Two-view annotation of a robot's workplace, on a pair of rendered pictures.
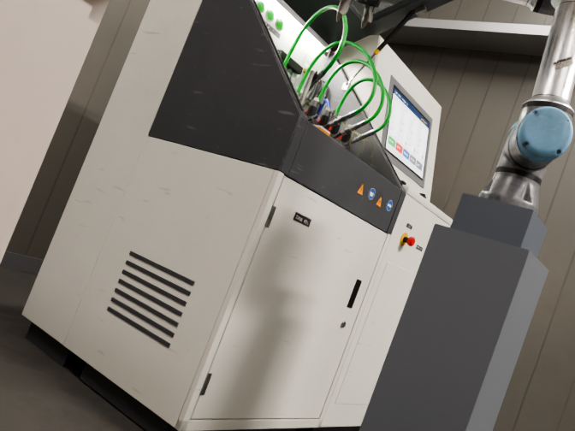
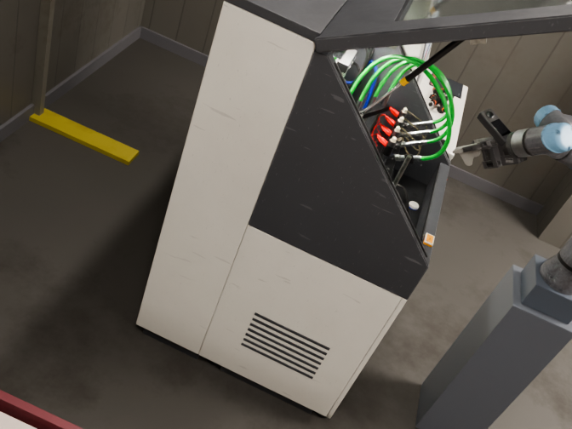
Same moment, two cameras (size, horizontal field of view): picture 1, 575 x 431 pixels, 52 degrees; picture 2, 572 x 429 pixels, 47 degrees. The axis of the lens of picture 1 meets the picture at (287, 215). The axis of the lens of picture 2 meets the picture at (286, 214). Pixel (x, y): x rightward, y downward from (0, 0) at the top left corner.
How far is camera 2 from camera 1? 2.17 m
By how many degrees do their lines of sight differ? 52
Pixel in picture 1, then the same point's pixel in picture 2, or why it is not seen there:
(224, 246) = (356, 334)
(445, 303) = (511, 348)
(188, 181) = (310, 280)
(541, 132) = not seen: outside the picture
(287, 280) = not seen: hidden behind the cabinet
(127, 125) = (216, 206)
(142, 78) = (223, 163)
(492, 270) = (548, 339)
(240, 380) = not seen: hidden behind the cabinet
